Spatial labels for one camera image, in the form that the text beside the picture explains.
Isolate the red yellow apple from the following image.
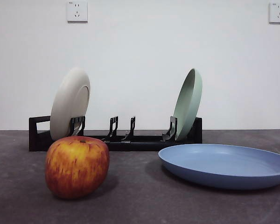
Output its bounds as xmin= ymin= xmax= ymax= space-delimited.
xmin=45 ymin=136 xmax=110 ymax=200

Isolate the blue plate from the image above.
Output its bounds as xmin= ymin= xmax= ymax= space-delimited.
xmin=158 ymin=143 xmax=280 ymax=190

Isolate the black plate rack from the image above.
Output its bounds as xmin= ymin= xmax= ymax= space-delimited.
xmin=28 ymin=115 xmax=203 ymax=152

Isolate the green plate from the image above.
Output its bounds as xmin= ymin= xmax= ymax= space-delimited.
xmin=173 ymin=68 xmax=203 ymax=141

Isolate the beige plate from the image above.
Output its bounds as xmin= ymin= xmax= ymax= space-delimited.
xmin=49 ymin=67 xmax=91 ymax=141

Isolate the white wall socket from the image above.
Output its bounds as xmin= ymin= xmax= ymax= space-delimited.
xmin=66 ymin=0 xmax=89 ymax=23
xmin=268 ymin=2 xmax=280 ymax=24

